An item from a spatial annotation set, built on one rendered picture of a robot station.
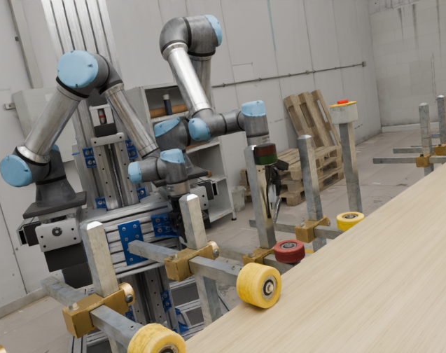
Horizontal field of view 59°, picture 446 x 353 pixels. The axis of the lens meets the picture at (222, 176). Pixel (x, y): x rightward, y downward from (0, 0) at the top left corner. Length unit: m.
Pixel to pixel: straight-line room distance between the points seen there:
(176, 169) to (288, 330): 0.73
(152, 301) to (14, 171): 0.84
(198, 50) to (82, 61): 0.43
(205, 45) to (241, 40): 3.90
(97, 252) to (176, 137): 0.90
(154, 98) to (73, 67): 2.90
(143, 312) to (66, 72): 1.11
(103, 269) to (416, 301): 0.60
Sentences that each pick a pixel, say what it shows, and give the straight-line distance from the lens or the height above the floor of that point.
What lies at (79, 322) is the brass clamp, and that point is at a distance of 0.85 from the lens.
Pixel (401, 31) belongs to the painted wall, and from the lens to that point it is 8.98.
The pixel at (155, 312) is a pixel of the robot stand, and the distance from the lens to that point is 1.95.
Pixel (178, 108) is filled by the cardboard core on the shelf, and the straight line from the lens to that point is 4.15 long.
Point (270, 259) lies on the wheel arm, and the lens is 1.13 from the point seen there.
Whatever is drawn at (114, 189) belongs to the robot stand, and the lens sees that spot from 1.78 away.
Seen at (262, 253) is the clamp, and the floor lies 0.87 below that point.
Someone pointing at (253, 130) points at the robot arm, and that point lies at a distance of 1.26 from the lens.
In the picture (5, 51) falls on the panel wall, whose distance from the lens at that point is 3.63.
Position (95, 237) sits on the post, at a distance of 0.83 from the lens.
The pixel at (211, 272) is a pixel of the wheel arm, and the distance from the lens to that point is 0.90.
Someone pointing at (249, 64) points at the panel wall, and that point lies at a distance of 5.47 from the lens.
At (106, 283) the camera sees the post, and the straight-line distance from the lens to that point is 0.86.
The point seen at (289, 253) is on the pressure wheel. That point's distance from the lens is 1.05.
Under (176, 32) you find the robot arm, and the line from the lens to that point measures 1.47.
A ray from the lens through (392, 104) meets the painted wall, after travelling 9.09.
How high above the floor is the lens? 1.31
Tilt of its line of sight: 11 degrees down
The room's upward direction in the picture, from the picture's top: 11 degrees counter-clockwise
